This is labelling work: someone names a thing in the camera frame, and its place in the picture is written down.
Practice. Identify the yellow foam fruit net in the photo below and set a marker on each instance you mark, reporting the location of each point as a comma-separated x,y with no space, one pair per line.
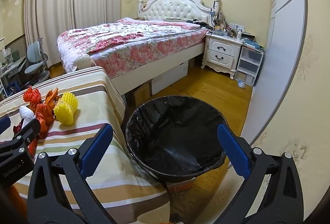
65,109

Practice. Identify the white wall socket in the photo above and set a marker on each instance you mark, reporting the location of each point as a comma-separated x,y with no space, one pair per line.
236,26

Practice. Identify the cluster of small bottles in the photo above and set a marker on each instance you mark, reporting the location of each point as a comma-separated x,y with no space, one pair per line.
226,29

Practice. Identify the stack of books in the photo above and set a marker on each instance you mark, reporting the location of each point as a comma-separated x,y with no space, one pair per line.
252,43

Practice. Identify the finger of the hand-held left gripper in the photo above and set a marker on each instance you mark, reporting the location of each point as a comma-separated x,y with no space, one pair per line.
4,124
27,132

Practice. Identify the black lined trash bin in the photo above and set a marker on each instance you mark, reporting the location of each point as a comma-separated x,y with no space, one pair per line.
175,136

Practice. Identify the orange snack wrapper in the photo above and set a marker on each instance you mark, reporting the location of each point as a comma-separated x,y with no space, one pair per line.
45,112

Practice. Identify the clear plastic drawer unit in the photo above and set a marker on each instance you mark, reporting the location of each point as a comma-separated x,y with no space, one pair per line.
248,64

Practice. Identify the beige curtains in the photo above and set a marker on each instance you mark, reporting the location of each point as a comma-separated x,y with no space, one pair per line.
56,7

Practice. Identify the white paper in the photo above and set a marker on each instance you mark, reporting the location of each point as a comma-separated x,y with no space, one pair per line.
25,112

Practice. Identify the white nightstand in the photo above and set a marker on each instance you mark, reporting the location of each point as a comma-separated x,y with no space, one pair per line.
221,51

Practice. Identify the floral quilt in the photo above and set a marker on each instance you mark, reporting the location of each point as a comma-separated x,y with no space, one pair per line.
134,41

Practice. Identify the orange foam fruit net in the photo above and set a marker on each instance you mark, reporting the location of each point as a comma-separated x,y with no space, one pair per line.
32,95

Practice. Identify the light blue desk chair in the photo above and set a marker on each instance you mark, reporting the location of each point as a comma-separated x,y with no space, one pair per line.
34,50

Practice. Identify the bed with floral quilt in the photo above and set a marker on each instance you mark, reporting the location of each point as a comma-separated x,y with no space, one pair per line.
175,6

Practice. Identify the cluttered desk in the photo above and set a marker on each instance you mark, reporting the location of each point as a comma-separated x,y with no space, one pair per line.
15,65

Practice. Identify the white sliding wardrobe door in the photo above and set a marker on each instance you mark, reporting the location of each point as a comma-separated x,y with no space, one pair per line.
281,33

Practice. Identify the orange cloth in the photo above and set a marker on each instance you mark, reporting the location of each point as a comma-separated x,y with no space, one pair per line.
14,198

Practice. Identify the striped tablecloth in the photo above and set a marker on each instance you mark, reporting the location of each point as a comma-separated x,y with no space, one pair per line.
90,100

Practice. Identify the cardboard box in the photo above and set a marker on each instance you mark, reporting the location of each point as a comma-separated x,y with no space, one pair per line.
141,92

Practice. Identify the white storage box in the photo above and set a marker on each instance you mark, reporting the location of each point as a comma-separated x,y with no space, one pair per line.
170,77

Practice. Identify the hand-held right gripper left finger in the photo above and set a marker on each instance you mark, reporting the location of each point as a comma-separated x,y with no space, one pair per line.
95,149

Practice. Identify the blue white plastic bag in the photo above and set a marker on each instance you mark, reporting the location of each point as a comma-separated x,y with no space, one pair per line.
240,83

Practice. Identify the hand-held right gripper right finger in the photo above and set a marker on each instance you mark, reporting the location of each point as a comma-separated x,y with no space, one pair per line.
233,146

